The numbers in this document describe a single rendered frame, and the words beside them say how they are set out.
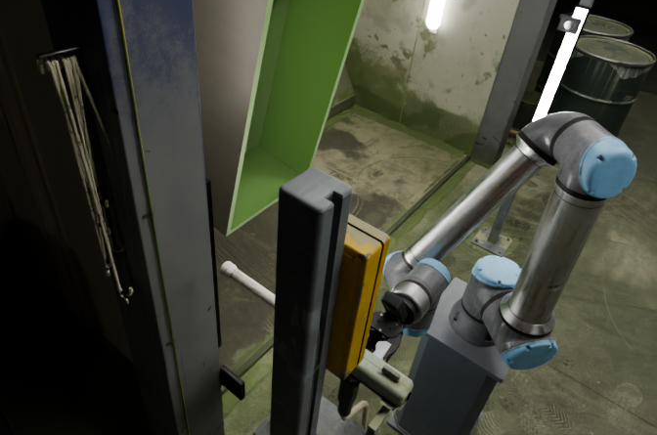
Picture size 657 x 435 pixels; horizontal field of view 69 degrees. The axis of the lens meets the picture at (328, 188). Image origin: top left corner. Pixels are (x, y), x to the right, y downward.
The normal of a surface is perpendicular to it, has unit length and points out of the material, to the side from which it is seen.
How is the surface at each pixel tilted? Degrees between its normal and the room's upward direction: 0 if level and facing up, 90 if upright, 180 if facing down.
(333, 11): 90
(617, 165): 83
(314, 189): 0
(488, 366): 0
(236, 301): 0
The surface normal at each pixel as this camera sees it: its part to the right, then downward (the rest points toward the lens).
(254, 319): 0.09, -0.80
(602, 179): 0.18, 0.49
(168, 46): 0.79, 0.42
